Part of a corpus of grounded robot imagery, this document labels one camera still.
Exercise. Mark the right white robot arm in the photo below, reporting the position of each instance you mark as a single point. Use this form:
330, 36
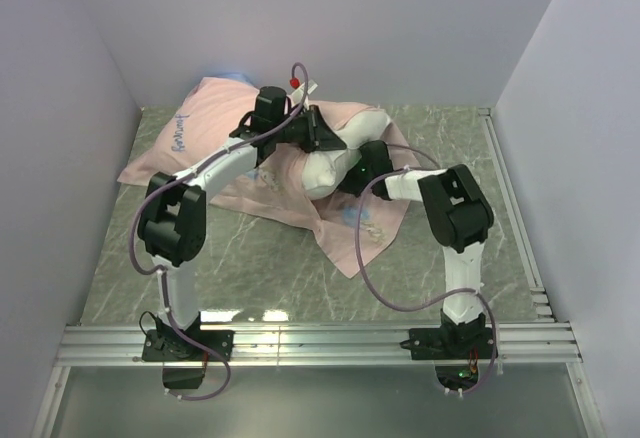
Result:
459, 217

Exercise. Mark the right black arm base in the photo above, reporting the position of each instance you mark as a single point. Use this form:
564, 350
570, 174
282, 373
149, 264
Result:
456, 351

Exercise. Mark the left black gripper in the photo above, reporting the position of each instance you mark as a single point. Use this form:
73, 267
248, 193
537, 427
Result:
320, 136

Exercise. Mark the pink cartoon pillowcase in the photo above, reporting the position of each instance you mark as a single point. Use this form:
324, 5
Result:
273, 191

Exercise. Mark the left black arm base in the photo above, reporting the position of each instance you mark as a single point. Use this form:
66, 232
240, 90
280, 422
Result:
185, 360

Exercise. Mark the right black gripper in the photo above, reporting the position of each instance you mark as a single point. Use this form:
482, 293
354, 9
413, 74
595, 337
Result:
349, 184

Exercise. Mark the aluminium mounting rail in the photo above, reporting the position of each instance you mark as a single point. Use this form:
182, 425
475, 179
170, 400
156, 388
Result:
333, 344

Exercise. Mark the white pillow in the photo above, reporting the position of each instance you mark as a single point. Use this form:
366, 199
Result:
355, 124

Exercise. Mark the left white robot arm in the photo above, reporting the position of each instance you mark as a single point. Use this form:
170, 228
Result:
172, 219

